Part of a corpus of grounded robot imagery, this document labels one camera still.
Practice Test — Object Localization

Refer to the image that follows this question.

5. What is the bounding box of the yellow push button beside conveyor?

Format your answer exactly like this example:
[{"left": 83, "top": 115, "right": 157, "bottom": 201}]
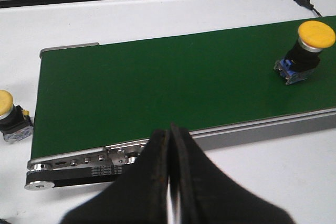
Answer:
[{"left": 1, "top": 90, "right": 33, "bottom": 144}]

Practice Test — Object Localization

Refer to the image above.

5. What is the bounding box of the yellow mushroom push button switch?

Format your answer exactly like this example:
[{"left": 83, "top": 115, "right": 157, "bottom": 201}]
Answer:
[{"left": 274, "top": 20, "right": 335, "bottom": 86}]

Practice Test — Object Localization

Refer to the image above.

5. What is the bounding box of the black timing drive belt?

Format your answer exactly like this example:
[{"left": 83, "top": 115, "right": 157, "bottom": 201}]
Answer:
[{"left": 25, "top": 165, "right": 126, "bottom": 190}]

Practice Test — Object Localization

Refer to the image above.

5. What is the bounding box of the green conveyor belt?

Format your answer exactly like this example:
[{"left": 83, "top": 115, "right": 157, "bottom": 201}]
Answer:
[{"left": 31, "top": 20, "right": 335, "bottom": 158}]

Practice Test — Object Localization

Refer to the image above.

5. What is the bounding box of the aluminium conveyor frame rail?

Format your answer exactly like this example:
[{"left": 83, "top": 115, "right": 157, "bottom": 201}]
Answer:
[{"left": 25, "top": 42, "right": 336, "bottom": 191}]

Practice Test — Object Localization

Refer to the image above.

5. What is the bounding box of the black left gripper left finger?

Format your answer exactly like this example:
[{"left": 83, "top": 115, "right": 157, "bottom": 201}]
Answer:
[{"left": 61, "top": 130, "right": 169, "bottom": 223}]

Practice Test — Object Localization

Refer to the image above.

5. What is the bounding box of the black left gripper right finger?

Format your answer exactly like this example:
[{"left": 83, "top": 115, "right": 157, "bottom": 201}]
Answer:
[{"left": 170, "top": 124, "right": 294, "bottom": 223}]

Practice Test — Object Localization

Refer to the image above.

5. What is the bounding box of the black power plug with cable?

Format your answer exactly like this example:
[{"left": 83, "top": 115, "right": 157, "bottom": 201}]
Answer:
[{"left": 293, "top": 0, "right": 322, "bottom": 17}]

